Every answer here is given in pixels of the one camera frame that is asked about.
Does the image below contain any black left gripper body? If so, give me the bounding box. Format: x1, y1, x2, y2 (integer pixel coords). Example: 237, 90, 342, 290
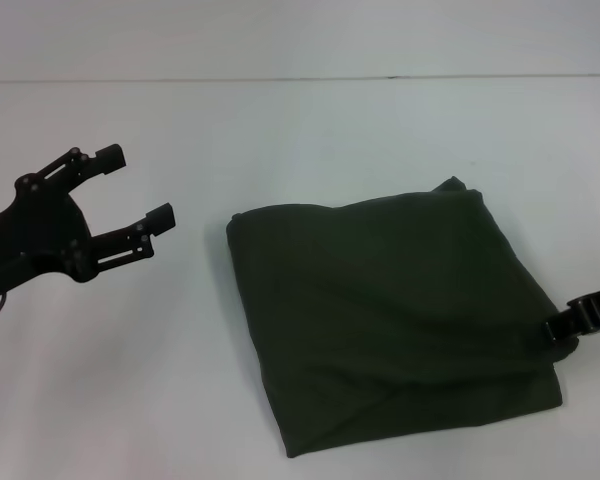
0, 173, 102, 307

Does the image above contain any dark green FREE! shirt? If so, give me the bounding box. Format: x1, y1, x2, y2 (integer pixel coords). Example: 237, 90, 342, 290
225, 175, 580, 447

